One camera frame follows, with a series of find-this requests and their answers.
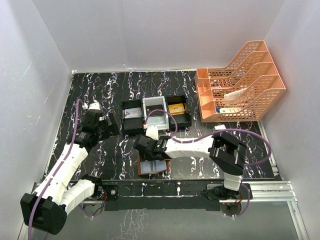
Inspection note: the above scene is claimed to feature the silver credit card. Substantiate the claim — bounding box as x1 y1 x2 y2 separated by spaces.
124 107 142 119

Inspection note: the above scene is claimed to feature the black credit card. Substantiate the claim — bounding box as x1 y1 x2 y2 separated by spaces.
145 104 164 116

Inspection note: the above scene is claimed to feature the white blue item in organizer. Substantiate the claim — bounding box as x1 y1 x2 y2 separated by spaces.
216 107 242 114

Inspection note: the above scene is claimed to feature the black plastic bin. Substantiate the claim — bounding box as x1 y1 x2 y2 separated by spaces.
121 99 145 135

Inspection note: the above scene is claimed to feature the orange mesh file organizer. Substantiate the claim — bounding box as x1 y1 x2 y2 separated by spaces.
195 40 286 123

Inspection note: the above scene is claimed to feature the white phone box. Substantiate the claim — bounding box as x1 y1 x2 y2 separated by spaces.
214 124 227 132

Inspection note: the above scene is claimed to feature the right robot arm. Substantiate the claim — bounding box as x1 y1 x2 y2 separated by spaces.
133 131 247 199

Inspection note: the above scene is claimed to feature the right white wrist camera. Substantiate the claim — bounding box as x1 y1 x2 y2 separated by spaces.
143 124 159 141

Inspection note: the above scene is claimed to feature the gold credit card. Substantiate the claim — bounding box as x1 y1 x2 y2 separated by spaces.
168 103 187 116

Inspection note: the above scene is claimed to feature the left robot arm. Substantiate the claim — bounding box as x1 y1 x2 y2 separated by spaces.
20 109 120 238

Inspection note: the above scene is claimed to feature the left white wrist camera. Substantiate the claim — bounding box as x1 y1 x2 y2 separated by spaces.
82 102 104 122

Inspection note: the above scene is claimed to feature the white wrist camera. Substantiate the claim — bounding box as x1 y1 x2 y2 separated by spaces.
82 102 104 122
143 124 159 141

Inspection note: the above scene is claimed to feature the white paper in organizer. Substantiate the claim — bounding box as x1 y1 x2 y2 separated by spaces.
223 87 247 101

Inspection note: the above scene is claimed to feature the white plastic bin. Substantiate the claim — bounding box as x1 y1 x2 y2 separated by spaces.
142 96 169 131

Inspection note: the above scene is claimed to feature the black bin with gold card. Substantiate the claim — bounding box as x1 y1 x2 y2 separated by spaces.
166 94 192 129

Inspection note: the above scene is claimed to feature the brown leather card holder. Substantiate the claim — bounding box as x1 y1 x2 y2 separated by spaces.
137 153 170 176

